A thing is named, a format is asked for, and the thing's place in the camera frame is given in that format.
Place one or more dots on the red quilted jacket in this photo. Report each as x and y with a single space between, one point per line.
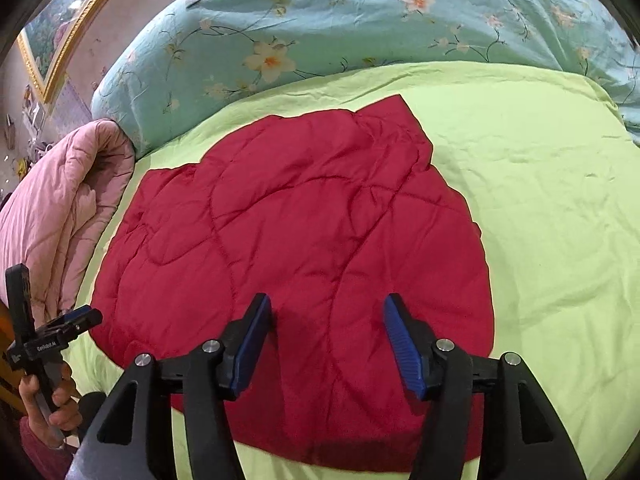
300 210

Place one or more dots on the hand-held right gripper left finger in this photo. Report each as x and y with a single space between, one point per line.
250 347

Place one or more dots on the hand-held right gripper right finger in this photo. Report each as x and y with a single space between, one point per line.
402 350

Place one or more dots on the brown wooden furniture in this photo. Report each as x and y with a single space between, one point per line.
7 390

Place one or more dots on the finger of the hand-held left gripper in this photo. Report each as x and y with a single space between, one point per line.
75 321
22 305

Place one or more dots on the person's left forearm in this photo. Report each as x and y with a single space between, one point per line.
40 460

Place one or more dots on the light green bed sheet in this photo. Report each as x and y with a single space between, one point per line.
550 235

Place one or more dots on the teal floral quilt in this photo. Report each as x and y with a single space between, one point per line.
350 25

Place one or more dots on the pink quilted blanket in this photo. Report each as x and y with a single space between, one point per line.
55 200

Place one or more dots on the pile of small clutter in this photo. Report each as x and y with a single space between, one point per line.
25 135

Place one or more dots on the person's left hand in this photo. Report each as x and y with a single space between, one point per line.
62 415

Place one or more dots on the gold framed picture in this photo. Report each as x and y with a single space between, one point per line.
50 35

